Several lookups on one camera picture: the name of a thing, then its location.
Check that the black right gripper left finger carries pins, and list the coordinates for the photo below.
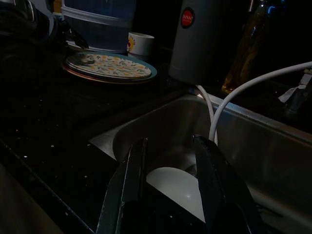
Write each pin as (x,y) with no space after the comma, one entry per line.
(126,175)

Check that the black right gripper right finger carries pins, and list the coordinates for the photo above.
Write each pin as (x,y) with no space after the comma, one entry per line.
(219,190)

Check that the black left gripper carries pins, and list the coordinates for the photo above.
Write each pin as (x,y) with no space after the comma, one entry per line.
(64,34)

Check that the white bowl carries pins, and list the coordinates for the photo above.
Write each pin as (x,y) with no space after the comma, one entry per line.
(175,185)

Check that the floral plate teal rim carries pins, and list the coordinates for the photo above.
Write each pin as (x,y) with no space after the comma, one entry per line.
(114,65)

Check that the clear plastic storage box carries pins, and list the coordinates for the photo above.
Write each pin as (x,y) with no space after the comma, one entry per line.
(102,29)

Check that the plate with brown rim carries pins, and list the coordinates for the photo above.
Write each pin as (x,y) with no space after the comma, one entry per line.
(80,74)

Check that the stainless steel sink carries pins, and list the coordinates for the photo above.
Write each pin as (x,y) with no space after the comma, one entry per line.
(268,156)

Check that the white printed mug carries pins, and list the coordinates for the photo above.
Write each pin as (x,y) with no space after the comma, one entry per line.
(143,45)

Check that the grey thermos jug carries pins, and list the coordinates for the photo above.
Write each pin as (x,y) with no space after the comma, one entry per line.
(207,48)

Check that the yellow oil bottle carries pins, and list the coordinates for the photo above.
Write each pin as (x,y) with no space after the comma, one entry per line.
(246,61)

